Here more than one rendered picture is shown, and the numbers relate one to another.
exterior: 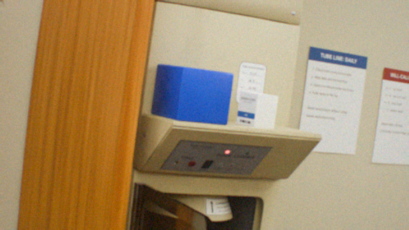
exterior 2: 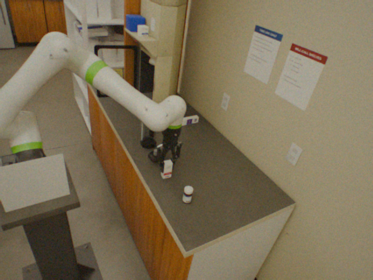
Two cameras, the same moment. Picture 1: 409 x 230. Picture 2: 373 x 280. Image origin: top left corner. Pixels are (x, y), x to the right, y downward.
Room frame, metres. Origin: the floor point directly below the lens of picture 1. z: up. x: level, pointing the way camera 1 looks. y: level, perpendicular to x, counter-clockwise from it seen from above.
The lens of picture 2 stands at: (1.83, -1.83, 1.94)
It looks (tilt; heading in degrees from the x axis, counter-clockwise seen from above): 34 degrees down; 87
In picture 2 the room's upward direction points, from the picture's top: 9 degrees clockwise
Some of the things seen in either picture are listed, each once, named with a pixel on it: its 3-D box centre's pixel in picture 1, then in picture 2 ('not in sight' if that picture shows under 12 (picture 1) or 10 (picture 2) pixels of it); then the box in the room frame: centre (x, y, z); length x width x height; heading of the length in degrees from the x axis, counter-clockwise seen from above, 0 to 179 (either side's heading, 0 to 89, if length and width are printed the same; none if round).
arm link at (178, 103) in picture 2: not in sight; (172, 111); (1.81, -0.79, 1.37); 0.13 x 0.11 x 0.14; 63
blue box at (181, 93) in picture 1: (192, 94); (135, 23); (1.48, 0.03, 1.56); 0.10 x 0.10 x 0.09; 31
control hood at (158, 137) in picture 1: (231, 151); (140, 41); (1.53, -0.05, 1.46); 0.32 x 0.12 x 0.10; 121
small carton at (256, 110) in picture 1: (257, 109); (143, 31); (1.56, -0.09, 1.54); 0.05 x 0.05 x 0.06; 38
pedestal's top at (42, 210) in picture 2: not in sight; (38, 191); (1.21, -0.95, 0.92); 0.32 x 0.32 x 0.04; 33
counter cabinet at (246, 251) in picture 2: not in sight; (157, 168); (1.73, -0.14, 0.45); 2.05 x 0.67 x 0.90; 121
